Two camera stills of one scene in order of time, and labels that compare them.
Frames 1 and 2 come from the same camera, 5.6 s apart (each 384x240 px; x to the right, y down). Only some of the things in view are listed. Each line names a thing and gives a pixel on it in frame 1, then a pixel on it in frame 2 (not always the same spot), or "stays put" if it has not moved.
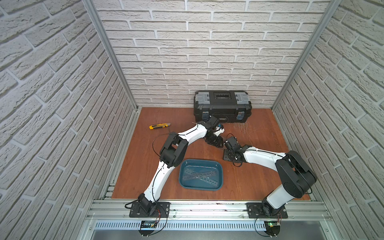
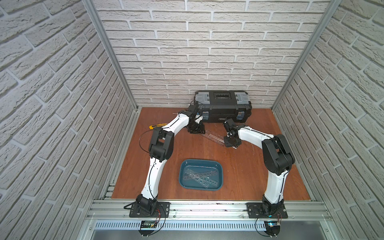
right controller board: [272, 228] stays put
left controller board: [147, 227] stays put
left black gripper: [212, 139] → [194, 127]
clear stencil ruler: [202, 178] stays put
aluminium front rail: [111, 210] stays put
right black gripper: [225, 155] → [227, 143]
